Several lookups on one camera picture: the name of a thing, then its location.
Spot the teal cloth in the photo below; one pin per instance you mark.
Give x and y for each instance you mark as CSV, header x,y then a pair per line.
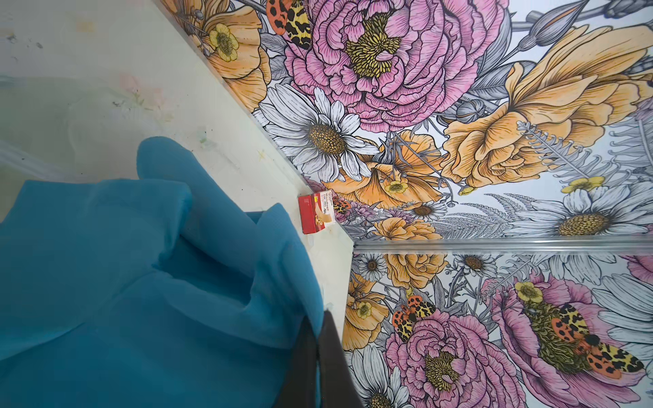
x,y
153,292

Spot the red white small box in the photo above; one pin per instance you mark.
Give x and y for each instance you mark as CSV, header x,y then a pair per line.
x,y
316,211

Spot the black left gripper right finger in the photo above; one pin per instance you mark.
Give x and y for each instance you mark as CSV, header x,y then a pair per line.
x,y
337,389

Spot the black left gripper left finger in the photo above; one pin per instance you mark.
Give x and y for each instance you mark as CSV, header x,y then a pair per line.
x,y
299,389

